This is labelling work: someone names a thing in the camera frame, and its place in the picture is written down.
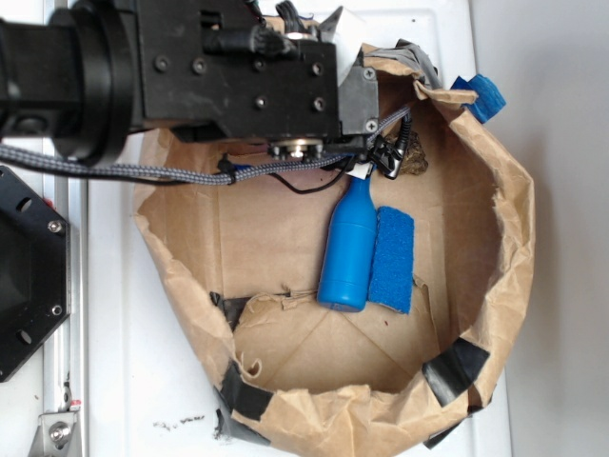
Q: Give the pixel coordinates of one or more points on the blue sponge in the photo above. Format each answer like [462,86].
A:
[391,279]

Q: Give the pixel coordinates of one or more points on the blue plastic bottle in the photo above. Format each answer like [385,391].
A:
[349,250]

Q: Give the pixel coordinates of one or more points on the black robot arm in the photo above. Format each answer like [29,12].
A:
[74,80]

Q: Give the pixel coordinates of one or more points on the brown rock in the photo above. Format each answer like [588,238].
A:
[414,161]

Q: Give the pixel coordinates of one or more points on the aluminium rail frame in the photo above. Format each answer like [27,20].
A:
[63,426]

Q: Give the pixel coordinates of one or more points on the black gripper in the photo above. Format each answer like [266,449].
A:
[220,71]

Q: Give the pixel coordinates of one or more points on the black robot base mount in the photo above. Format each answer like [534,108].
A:
[34,272]

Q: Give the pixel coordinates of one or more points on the blue tape piece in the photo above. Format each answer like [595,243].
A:
[489,101]

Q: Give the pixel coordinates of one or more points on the brown paper bag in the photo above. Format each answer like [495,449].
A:
[366,318]

